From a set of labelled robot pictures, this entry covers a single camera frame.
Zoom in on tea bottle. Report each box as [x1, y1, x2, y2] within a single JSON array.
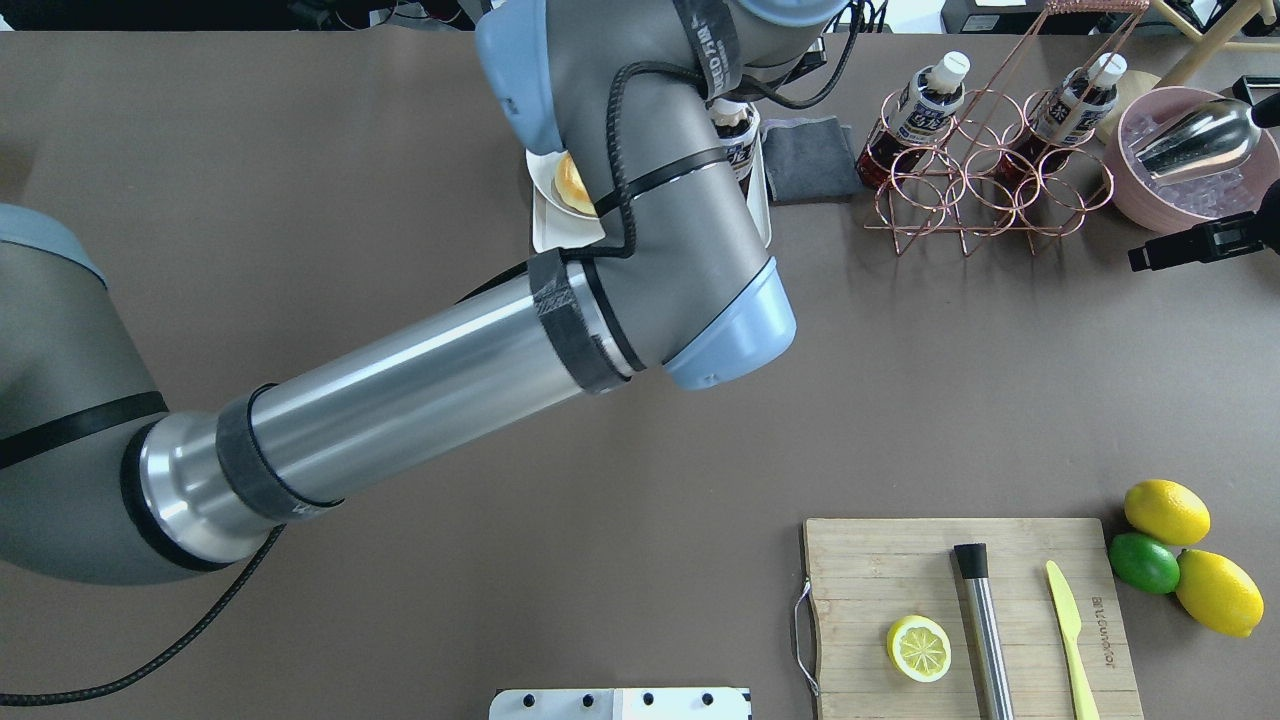
[[995, 53, 1128, 190], [708, 97, 760, 196], [856, 51, 972, 190]]

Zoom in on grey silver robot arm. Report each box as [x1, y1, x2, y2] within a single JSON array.
[[1, 1, 844, 584]]

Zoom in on white rabbit print tray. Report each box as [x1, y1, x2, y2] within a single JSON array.
[[531, 149, 772, 252]]

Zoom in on golden baked donut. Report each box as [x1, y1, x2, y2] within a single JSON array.
[[553, 152, 596, 218]]

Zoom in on white round bowl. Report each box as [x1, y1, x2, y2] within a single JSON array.
[[525, 150, 598, 220]]

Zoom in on folded grey cloth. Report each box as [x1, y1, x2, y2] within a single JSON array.
[[763, 117, 861, 205]]

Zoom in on white metal mounting plate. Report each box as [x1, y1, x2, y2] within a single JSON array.
[[488, 687, 753, 719]]

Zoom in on steel muddler black tip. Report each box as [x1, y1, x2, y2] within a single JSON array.
[[952, 543, 1016, 719]]

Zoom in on half lemon slice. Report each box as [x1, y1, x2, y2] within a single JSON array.
[[886, 614, 952, 683]]

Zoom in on bamboo cutting board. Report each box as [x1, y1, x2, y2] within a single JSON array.
[[794, 518, 1146, 720]]

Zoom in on yellow plastic knife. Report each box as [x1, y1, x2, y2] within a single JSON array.
[[1044, 560, 1101, 720]]

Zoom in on green lime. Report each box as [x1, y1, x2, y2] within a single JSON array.
[[1107, 532, 1181, 594]]

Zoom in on upper yellow lemon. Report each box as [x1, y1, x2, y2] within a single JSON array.
[[1123, 479, 1212, 546]]

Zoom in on yellow lemon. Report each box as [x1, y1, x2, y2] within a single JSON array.
[[1123, 479, 1212, 546], [1175, 550, 1265, 638]]

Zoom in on pink ice bucket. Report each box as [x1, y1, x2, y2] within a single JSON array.
[[1103, 86, 1279, 234]]

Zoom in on black device at right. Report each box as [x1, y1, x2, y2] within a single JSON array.
[[1126, 182, 1279, 272]]

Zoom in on lower yellow lemon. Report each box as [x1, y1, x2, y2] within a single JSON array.
[[1175, 550, 1265, 638]]

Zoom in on steel ice scoop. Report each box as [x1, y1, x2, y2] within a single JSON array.
[[1134, 97, 1279, 186]]

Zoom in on beige wooden stand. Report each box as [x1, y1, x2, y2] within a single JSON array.
[[1098, 1, 1277, 143]]

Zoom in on copper wire bottle rack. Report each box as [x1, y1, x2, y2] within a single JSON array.
[[864, 1, 1148, 258]]

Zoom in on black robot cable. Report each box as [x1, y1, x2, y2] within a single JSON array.
[[0, 525, 285, 708]]

